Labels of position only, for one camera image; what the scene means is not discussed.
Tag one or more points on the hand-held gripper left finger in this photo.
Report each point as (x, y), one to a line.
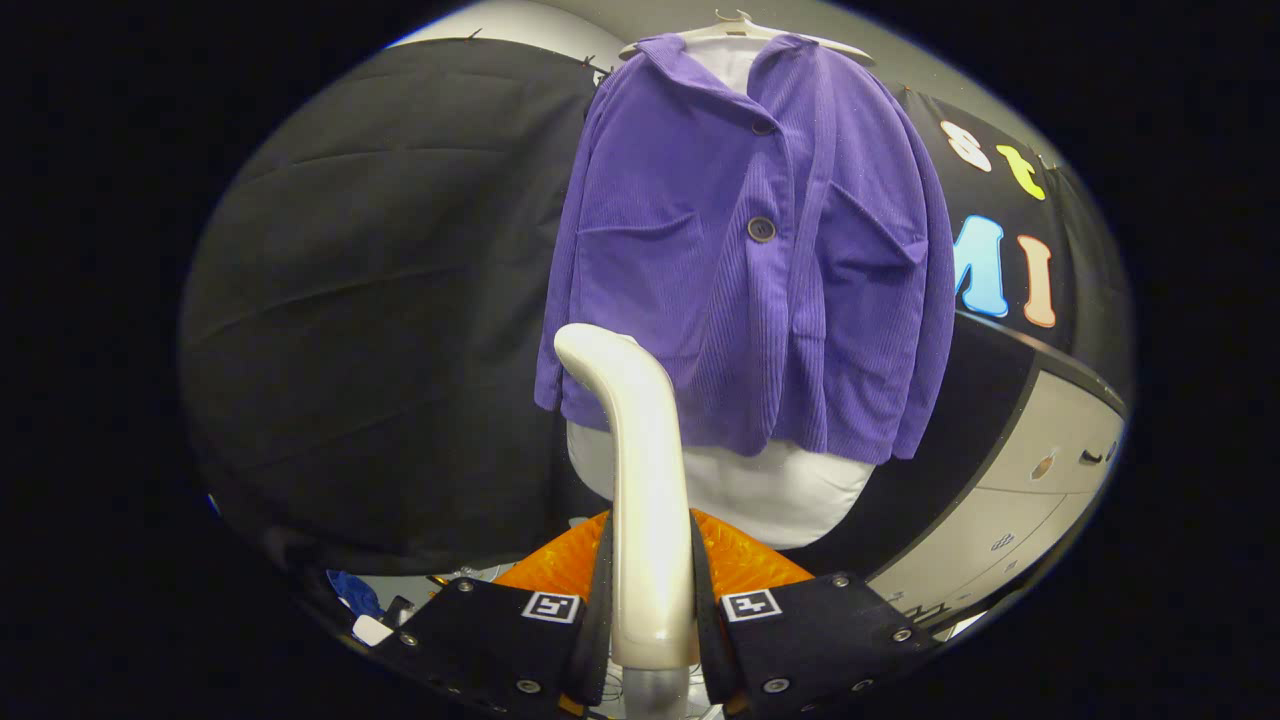
(500, 640)

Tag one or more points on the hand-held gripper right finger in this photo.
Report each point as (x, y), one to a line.
(820, 630)

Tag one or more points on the white shirt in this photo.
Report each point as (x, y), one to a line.
(780, 495)

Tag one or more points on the white garment steamer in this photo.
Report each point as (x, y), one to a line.
(645, 480)

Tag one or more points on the white clothes hanger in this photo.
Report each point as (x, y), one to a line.
(735, 30)

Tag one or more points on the blue cloth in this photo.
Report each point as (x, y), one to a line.
(355, 592)

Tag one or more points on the grey cabinet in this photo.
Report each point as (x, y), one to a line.
(1010, 520)

